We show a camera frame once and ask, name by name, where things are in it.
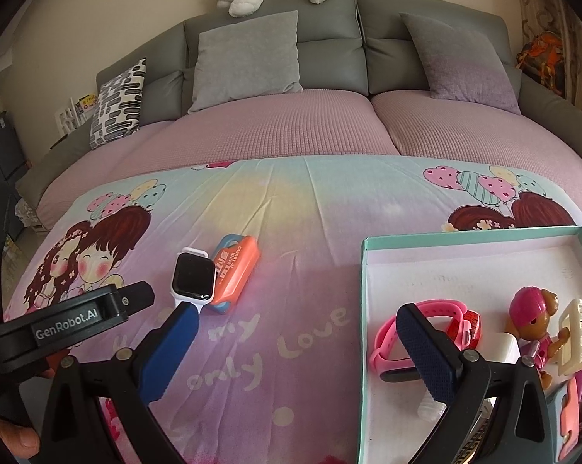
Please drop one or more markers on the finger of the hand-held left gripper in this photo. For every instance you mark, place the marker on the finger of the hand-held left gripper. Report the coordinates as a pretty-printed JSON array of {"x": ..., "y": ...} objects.
[{"x": 139, "y": 296}]

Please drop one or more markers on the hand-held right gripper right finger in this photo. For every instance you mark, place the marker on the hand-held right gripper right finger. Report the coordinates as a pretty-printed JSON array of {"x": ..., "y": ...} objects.
[{"x": 426, "y": 353}]

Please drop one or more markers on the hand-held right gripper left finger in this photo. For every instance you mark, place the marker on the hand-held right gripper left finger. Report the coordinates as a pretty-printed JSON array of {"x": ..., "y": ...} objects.
[{"x": 172, "y": 353}]

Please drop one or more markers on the white smartwatch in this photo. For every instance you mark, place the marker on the white smartwatch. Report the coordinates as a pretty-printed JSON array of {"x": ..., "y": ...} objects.
[{"x": 192, "y": 275}]

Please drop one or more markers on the white tray with teal rim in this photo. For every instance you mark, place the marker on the white tray with teal rim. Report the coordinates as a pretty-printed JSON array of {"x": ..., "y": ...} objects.
[{"x": 465, "y": 270}]

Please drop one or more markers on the gold black patterned lighter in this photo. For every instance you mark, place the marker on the gold black patterned lighter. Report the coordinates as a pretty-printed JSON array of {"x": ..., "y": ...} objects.
[{"x": 477, "y": 447}]

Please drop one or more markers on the pink helmet toy figure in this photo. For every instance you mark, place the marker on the pink helmet toy figure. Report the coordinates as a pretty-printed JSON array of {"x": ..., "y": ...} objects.
[{"x": 527, "y": 307}]

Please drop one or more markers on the white hair claw clip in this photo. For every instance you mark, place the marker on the white hair claw clip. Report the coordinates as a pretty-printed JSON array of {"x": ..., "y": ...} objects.
[{"x": 581, "y": 333}]

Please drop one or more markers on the person's left hand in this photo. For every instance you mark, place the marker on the person's left hand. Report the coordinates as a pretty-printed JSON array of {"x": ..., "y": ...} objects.
[{"x": 13, "y": 437}]

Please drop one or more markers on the orange blue case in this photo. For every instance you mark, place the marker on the orange blue case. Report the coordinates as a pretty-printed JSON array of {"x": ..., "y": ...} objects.
[{"x": 233, "y": 270}]

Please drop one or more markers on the blue coral card holder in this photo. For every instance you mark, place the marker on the blue coral card holder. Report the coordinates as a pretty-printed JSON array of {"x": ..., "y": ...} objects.
[{"x": 569, "y": 415}]

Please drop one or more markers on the printed blanket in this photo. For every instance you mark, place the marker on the printed blanket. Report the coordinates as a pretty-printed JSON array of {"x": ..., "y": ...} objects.
[{"x": 281, "y": 212}]

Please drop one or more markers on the dark cabinet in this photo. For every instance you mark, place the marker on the dark cabinet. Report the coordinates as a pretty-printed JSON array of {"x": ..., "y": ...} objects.
[{"x": 1, "y": 150}]

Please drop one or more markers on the white rack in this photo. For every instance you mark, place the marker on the white rack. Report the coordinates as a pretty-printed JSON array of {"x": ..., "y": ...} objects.
[{"x": 69, "y": 116}]

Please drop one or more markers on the black white patterned cushion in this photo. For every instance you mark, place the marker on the black white patterned cushion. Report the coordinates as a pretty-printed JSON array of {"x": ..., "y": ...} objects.
[{"x": 117, "y": 101}]

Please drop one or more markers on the pink sofa cover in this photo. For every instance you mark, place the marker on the pink sofa cover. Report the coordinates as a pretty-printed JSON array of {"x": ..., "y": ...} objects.
[{"x": 271, "y": 125}]

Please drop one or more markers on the grey purple cushion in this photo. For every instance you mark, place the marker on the grey purple cushion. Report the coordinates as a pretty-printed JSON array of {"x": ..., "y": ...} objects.
[{"x": 460, "y": 58}]

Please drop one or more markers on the grey sofa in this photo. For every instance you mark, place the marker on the grey sofa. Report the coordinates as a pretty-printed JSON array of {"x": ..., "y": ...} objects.
[{"x": 329, "y": 48}]

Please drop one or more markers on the orange bag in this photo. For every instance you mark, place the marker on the orange bag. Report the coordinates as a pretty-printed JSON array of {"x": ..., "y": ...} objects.
[{"x": 542, "y": 58}]

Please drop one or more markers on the patterned curtain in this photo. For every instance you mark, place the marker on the patterned curtain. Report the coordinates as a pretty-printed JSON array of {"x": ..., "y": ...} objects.
[{"x": 552, "y": 5}]

